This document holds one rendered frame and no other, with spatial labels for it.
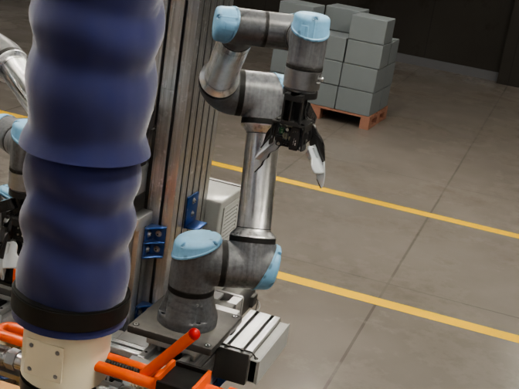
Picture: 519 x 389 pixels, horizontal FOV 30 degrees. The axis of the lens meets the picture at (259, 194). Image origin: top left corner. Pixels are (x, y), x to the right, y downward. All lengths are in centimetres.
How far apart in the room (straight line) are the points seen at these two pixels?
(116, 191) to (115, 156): 7
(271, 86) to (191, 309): 58
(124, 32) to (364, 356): 336
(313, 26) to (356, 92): 744
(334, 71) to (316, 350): 499
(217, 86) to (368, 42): 704
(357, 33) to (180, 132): 688
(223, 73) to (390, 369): 277
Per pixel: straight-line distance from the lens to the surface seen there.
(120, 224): 178
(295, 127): 194
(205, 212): 277
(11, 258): 224
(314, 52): 193
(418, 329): 521
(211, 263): 234
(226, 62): 213
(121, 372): 189
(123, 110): 168
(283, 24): 202
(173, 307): 239
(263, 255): 236
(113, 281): 182
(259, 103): 236
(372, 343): 494
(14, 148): 217
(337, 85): 939
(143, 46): 167
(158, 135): 249
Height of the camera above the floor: 211
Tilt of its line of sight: 18 degrees down
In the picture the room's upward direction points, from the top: 9 degrees clockwise
